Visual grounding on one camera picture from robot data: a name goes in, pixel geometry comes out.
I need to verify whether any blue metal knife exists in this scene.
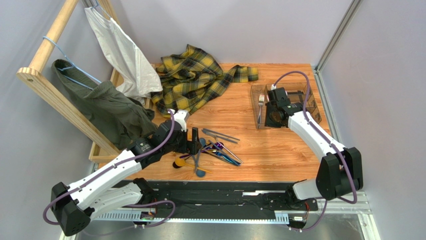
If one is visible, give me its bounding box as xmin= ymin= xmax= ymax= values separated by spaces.
xmin=205 ymin=151 xmax=241 ymax=167

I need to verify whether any olive green garment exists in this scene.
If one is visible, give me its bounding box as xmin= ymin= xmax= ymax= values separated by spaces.
xmin=51 ymin=59 xmax=158 ymax=150

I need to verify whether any silver fork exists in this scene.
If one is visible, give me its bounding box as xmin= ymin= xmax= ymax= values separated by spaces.
xmin=257 ymin=94 xmax=265 ymax=129

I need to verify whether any yellow plastic spoon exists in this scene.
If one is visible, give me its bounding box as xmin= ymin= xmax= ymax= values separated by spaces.
xmin=173 ymin=158 xmax=213 ymax=174

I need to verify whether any wooden clothes rack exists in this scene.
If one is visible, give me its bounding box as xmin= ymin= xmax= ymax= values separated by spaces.
xmin=16 ymin=0 xmax=120 ymax=164

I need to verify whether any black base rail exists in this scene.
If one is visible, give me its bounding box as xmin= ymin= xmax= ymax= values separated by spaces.
xmin=89 ymin=179 xmax=320 ymax=231

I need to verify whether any light blue hanger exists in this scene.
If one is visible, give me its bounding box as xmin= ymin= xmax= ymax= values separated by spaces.
xmin=42 ymin=36 xmax=102 ymax=90

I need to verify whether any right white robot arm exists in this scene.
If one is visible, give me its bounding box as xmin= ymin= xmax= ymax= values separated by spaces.
xmin=265 ymin=86 xmax=364 ymax=203

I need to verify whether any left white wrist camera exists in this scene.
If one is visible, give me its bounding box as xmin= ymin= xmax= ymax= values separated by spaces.
xmin=167 ymin=108 xmax=190 ymax=132

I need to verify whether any white hanging garment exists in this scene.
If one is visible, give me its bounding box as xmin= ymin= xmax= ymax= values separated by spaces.
xmin=84 ymin=7 xmax=163 ymax=103

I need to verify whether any blue-grey plastic spoon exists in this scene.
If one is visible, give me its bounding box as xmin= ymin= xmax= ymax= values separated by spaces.
xmin=193 ymin=148 xmax=207 ymax=178

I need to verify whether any yellow plaid shirt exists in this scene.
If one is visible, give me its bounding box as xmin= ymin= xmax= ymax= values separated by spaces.
xmin=151 ymin=44 xmax=259 ymax=117

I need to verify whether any clear plastic utensil organizer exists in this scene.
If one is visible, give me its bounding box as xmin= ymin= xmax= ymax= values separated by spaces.
xmin=250 ymin=83 xmax=322 ymax=130

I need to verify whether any silver spoon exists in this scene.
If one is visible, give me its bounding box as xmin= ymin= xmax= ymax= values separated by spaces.
xmin=210 ymin=141 xmax=244 ymax=164

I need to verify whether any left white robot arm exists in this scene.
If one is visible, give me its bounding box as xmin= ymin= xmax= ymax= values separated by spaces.
xmin=42 ymin=119 xmax=202 ymax=236

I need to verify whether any purple metal spoon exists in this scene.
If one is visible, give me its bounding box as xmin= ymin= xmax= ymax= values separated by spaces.
xmin=179 ymin=142 xmax=224 ymax=159

